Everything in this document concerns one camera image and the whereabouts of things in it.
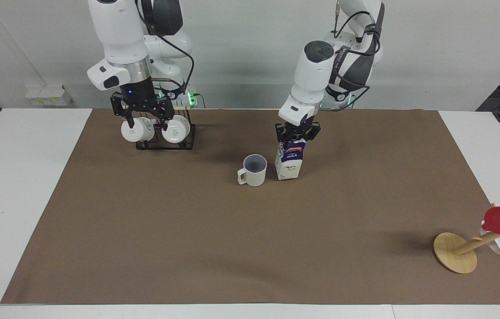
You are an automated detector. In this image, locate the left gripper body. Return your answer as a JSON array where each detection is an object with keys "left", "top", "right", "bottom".
[{"left": 283, "top": 118, "right": 315, "bottom": 135}]

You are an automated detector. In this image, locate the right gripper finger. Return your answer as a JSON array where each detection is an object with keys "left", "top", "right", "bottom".
[
  {"left": 145, "top": 97, "right": 175, "bottom": 132},
  {"left": 110, "top": 92, "right": 136, "bottom": 129}
]

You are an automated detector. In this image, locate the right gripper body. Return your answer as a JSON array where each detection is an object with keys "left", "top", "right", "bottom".
[{"left": 119, "top": 77, "right": 157, "bottom": 110}]

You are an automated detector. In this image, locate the milk carton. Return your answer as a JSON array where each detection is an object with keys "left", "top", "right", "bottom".
[{"left": 274, "top": 138, "right": 307, "bottom": 180}]

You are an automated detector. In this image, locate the white power strip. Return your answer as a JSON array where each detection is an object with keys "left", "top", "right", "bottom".
[{"left": 25, "top": 86, "right": 73, "bottom": 107}]

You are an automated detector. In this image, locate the wooden mug tree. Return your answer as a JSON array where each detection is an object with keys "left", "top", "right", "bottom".
[{"left": 433, "top": 203, "right": 500, "bottom": 274}]

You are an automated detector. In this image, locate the black wire cup rack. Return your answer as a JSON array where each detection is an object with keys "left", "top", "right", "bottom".
[{"left": 136, "top": 104, "right": 197, "bottom": 151}]

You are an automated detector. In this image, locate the white mug with handle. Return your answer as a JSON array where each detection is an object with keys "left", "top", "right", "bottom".
[{"left": 237, "top": 154, "right": 268, "bottom": 187}]

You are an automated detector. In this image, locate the black cable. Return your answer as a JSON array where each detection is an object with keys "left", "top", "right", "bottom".
[
  {"left": 136, "top": 0, "right": 196, "bottom": 101},
  {"left": 331, "top": 10, "right": 384, "bottom": 57}
]

